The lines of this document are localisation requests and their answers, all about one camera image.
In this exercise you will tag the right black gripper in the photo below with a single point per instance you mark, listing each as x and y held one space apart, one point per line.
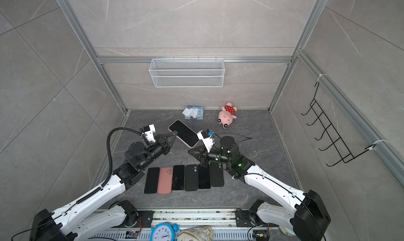
204 158

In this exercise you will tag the small phone pink case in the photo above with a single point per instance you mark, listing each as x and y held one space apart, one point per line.
184 133

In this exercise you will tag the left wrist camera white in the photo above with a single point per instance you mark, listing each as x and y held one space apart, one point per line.
147 133

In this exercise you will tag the white wire wall basket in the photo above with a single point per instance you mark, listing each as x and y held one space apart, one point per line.
187 72

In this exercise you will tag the black phone case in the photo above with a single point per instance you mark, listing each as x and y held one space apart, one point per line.
191 178

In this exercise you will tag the black wire hook rack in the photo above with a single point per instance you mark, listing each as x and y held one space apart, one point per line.
330 131

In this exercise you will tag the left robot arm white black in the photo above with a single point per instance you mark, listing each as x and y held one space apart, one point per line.
73 221

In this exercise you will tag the pink pig plush toy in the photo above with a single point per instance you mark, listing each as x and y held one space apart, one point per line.
227 115

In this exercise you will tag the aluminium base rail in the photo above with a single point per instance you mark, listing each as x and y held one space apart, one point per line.
227 224

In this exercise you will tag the blue alarm clock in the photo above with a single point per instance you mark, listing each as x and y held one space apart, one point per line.
165 232

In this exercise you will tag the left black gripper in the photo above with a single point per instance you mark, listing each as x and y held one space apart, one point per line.
165 144

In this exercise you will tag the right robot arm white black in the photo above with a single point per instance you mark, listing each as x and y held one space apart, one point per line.
302 212

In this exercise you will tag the blue tissue packet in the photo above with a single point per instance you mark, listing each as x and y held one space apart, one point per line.
193 113

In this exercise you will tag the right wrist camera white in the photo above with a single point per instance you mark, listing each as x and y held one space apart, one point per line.
207 137

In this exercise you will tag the black phone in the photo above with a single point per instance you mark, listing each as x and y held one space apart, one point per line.
178 181
204 177

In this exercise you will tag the woven basket object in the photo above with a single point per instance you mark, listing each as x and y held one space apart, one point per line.
201 233

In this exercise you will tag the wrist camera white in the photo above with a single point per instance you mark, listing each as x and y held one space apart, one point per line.
147 133
207 137

